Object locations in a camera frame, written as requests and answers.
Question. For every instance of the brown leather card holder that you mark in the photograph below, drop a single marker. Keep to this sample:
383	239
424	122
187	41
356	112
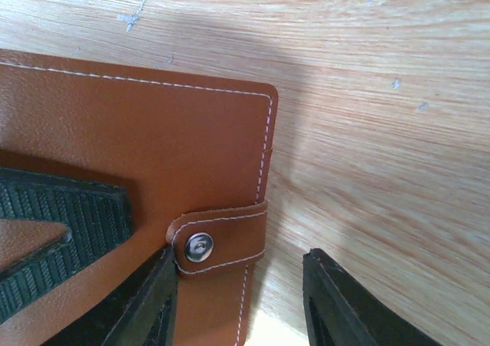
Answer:
193	153

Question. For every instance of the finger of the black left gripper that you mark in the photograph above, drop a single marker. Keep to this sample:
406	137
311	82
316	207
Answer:
53	227

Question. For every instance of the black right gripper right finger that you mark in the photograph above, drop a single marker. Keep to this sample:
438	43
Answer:
340	311

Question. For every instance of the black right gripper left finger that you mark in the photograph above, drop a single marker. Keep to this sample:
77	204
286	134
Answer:
150	314

